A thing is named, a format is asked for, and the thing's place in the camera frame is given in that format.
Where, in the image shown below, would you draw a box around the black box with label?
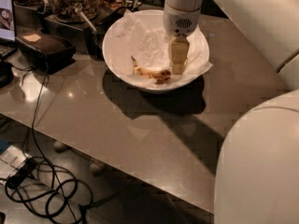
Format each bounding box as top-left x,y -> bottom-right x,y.
16,29 -> 76,75

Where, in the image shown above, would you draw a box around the laptop screen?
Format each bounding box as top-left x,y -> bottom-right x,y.
0,0 -> 16,43

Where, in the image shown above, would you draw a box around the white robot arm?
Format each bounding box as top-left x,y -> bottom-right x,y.
164,0 -> 299,224

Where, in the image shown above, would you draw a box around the black round object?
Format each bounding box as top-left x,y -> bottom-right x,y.
0,61 -> 14,88

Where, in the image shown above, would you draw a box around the black power adapter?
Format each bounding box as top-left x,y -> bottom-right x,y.
6,158 -> 37,189

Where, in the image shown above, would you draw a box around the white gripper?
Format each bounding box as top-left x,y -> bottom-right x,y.
164,2 -> 201,75

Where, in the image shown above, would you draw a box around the white papers on floor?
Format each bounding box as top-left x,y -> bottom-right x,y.
0,146 -> 30,184

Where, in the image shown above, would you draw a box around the white paper liner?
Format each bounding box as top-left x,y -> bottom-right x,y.
109,8 -> 214,86

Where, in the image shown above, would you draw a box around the black cable on floor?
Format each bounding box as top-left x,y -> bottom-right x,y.
4,63 -> 132,224

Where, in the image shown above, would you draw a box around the white bowl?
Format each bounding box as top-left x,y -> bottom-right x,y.
102,9 -> 210,95

